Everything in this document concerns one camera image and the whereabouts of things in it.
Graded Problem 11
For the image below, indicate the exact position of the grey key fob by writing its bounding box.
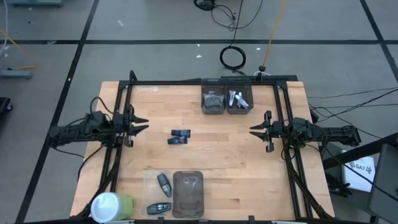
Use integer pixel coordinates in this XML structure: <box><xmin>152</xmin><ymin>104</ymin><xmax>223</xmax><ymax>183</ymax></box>
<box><xmin>146</xmin><ymin>202</ymin><xmax>173</xmax><ymax>217</ymax></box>
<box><xmin>156</xmin><ymin>172</ymin><xmax>173</xmax><ymax>198</ymax></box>

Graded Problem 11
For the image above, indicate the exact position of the tangled black floor cable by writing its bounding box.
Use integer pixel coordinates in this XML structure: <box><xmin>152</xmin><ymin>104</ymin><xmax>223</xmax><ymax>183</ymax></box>
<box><xmin>193</xmin><ymin>0</ymin><xmax>264</xmax><ymax>32</ymax></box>

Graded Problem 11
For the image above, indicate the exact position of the bagged black mesh pouf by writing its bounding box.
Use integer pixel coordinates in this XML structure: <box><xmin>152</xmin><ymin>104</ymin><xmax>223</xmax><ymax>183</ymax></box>
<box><xmin>202</xmin><ymin>93</ymin><xmax>226</xmax><ymax>111</ymax></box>

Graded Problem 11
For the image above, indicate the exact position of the clear plastic bin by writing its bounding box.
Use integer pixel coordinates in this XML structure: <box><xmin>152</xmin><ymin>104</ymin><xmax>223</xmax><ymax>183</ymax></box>
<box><xmin>141</xmin><ymin>169</ymin><xmax>174</xmax><ymax>219</ymax></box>

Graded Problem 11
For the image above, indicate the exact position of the black metal table frame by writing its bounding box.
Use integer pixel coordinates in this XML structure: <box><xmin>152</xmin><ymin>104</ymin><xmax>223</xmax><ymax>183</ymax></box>
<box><xmin>70</xmin><ymin>69</ymin><xmax>336</xmax><ymax>224</ymax></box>

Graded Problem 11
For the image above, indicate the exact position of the gray flat stand base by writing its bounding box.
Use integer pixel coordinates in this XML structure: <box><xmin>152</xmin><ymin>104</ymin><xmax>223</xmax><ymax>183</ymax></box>
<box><xmin>0</xmin><ymin>69</ymin><xmax>34</xmax><ymax>80</ymax></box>

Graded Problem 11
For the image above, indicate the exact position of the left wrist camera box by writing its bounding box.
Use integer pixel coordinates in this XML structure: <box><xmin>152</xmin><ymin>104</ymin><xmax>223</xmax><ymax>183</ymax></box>
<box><xmin>113</xmin><ymin>111</ymin><xmax>126</xmax><ymax>134</ymax></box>

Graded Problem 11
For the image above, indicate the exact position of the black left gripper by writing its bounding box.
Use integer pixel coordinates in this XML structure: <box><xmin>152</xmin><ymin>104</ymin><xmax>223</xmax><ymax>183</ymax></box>
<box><xmin>124</xmin><ymin>104</ymin><xmax>150</xmax><ymax>148</ymax></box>

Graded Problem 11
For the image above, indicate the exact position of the smoky translucent plastic bin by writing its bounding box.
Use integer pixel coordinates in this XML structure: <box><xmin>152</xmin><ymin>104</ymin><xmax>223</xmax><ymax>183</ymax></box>
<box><xmin>172</xmin><ymin>170</ymin><xmax>205</xmax><ymax>220</ymax></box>

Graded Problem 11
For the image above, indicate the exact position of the coiled black floor cable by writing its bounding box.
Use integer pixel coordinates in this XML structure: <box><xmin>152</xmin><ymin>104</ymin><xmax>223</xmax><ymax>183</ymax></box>
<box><xmin>219</xmin><ymin>0</ymin><xmax>248</xmax><ymax>75</ymax></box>

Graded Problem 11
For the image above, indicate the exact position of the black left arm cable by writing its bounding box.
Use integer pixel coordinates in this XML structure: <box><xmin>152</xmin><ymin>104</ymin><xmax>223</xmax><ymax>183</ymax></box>
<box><xmin>89</xmin><ymin>96</ymin><xmax>114</xmax><ymax>115</ymax></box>

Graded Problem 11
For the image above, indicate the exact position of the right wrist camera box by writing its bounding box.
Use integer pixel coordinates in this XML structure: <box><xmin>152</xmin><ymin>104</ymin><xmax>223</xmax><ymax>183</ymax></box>
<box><xmin>274</xmin><ymin>121</ymin><xmax>285</xmax><ymax>138</ymax></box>

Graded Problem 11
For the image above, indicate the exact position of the green white cup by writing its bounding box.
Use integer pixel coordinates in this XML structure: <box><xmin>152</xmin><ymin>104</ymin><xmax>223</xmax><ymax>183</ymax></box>
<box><xmin>90</xmin><ymin>191</ymin><xmax>136</xmax><ymax>224</ymax></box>

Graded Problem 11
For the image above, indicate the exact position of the clear tape patch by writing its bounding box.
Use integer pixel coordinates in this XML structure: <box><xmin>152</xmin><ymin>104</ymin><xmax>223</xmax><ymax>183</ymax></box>
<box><xmin>136</xmin><ymin>85</ymin><xmax>160</xmax><ymax>93</ymax></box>

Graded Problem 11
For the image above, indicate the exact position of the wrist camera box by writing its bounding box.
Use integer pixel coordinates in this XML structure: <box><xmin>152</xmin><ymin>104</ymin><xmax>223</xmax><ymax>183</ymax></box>
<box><xmin>113</xmin><ymin>111</ymin><xmax>126</xmax><ymax>134</ymax></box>
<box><xmin>274</xmin><ymin>121</ymin><xmax>285</xmax><ymax>138</ymax></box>

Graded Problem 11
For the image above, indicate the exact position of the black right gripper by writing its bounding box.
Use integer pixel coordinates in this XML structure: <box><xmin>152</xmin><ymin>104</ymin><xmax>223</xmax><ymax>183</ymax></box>
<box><xmin>249</xmin><ymin>110</ymin><xmax>275</xmax><ymax>154</ymax></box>

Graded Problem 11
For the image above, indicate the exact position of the white SA7 cardboard box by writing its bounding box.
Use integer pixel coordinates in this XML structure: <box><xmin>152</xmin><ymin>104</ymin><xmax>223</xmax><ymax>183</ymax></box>
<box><xmin>341</xmin><ymin>149</ymin><xmax>377</xmax><ymax>194</ymax></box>

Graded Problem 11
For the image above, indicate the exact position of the yellow floor cable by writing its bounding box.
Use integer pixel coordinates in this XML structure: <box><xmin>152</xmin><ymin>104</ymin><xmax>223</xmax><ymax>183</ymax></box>
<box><xmin>0</xmin><ymin>29</ymin><xmax>39</xmax><ymax>71</ymax></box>

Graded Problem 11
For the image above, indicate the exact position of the gray plastic storage bin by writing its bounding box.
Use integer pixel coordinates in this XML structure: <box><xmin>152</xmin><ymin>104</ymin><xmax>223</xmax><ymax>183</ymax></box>
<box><xmin>225</xmin><ymin>77</ymin><xmax>255</xmax><ymax>116</ymax></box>
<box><xmin>200</xmin><ymin>77</ymin><xmax>227</xmax><ymax>116</ymax></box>

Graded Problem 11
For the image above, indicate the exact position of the yellow hanging cable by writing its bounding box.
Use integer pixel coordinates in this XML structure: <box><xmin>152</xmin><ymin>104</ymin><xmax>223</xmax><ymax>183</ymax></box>
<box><xmin>262</xmin><ymin>0</ymin><xmax>289</xmax><ymax>68</ymax></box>

